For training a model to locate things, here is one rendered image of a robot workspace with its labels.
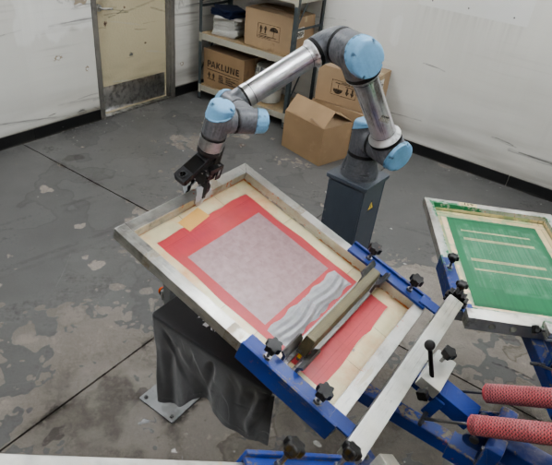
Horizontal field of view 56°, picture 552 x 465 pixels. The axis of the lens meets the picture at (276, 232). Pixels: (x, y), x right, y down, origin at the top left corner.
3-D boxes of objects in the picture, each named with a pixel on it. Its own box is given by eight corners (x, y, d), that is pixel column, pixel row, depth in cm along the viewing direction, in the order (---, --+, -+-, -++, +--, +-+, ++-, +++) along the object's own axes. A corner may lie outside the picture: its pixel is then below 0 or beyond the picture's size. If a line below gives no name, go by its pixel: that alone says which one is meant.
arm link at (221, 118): (243, 112, 144) (214, 111, 140) (232, 144, 151) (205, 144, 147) (232, 96, 148) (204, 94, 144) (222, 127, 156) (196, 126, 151)
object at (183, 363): (157, 402, 188) (153, 316, 164) (164, 397, 190) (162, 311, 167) (258, 479, 168) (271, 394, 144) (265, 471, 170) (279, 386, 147)
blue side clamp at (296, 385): (234, 357, 134) (241, 341, 129) (246, 346, 137) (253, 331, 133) (324, 440, 126) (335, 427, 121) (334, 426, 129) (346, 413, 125)
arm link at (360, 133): (366, 142, 208) (373, 110, 200) (387, 157, 198) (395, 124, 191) (342, 146, 202) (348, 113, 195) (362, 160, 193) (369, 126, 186)
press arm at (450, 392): (409, 385, 139) (418, 375, 136) (417, 371, 144) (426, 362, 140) (463, 430, 135) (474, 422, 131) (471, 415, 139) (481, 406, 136)
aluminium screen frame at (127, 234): (112, 237, 146) (114, 228, 144) (242, 171, 188) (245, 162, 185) (330, 435, 125) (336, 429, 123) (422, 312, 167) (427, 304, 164)
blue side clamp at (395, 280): (340, 260, 173) (349, 246, 168) (347, 254, 176) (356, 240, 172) (414, 319, 165) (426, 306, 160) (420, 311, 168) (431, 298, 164)
